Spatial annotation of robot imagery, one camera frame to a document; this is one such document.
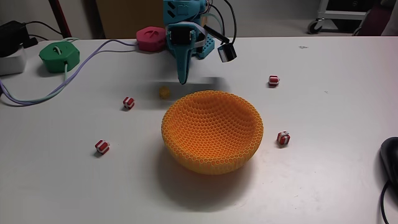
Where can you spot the red white striped cube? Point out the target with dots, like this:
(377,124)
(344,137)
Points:
(102,147)
(274,81)
(283,138)
(128,103)

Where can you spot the small yellow cube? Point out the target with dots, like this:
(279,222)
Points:
(164,92)

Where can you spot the yellow honeycomb basket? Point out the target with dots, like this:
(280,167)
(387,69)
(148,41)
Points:
(211,133)

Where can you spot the pink hexagonal box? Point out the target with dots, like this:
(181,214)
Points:
(150,39)

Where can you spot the green hexagonal box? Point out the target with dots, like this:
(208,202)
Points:
(57,59)

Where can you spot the dark red pole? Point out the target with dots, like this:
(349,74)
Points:
(60,18)

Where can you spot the grey wheeled cart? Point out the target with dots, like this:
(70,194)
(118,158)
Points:
(339,15)

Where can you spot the white box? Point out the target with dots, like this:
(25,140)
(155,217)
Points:
(11,63)

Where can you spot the black power adapter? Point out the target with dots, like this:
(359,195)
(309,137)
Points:
(12,37)

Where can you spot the dark maroon chair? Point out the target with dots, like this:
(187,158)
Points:
(374,21)

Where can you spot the black computer mouse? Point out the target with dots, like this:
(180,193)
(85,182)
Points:
(391,161)

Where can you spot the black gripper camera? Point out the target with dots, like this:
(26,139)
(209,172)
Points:
(227,52)

